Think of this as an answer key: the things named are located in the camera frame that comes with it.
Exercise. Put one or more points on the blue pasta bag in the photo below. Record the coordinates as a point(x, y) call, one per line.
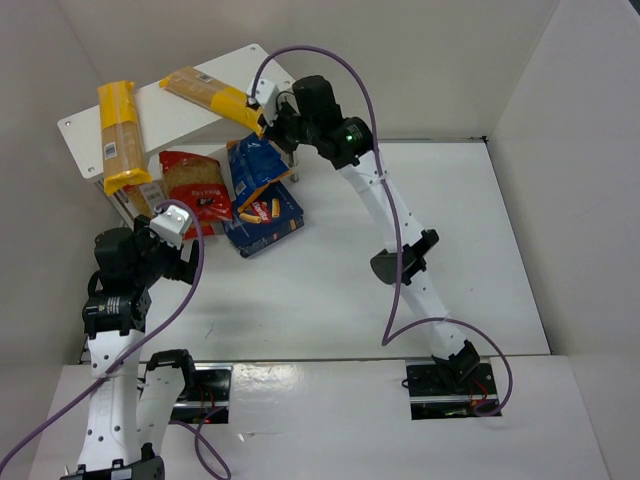
point(254, 165)

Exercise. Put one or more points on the dark blue Barilla pasta box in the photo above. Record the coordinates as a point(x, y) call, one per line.
point(269, 218)

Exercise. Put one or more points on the yellow spaghetti bag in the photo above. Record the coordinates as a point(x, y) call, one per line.
point(123, 156)
point(212, 94)

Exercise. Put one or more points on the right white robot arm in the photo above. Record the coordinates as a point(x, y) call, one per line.
point(349, 145)

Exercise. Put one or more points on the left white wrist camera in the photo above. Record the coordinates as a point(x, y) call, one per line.
point(171, 225)

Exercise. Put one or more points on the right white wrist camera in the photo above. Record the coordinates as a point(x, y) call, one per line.
point(262, 97)

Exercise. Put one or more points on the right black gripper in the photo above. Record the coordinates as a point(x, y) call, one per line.
point(276, 126)

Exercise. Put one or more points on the white two-tier shelf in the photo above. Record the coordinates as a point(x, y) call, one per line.
point(167, 120)

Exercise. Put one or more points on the yellow spaghetti bag on shelf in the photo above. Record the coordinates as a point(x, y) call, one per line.
point(123, 156)

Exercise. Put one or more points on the red pasta bag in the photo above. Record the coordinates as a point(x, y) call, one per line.
point(193, 179)

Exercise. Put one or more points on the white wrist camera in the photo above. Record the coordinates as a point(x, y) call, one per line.
point(262, 97)
point(171, 225)

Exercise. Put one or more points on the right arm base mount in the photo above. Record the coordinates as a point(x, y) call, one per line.
point(431, 399)

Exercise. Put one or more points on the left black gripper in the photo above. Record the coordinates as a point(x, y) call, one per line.
point(175, 260)

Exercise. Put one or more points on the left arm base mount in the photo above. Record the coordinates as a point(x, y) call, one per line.
point(207, 398)

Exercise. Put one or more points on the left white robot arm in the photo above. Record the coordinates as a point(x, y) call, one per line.
point(130, 409)

